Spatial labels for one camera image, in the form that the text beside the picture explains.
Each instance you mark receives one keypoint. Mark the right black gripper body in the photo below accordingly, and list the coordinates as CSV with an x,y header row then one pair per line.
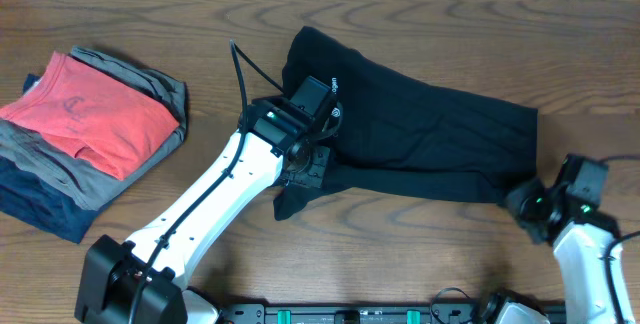
x,y
526,204

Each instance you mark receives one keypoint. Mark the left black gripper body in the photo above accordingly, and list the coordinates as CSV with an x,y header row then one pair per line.
x,y
309,166

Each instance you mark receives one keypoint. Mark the black t-shirt with logo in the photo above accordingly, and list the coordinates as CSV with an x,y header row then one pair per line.
x,y
401,136

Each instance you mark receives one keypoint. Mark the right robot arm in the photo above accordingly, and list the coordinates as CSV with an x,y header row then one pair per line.
x,y
587,244

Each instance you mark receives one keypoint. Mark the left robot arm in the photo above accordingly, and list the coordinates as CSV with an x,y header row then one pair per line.
x,y
147,278

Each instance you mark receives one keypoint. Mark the red folded t-shirt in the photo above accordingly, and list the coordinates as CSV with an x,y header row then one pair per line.
x,y
91,116

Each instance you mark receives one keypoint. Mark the grey folded t-shirt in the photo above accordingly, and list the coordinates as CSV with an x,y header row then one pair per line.
x,y
164,89

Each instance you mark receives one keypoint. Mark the navy folded t-shirt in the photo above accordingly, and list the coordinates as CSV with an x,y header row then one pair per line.
x,y
46,188

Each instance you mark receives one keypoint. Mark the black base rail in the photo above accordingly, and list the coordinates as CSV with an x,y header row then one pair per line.
x,y
460,311

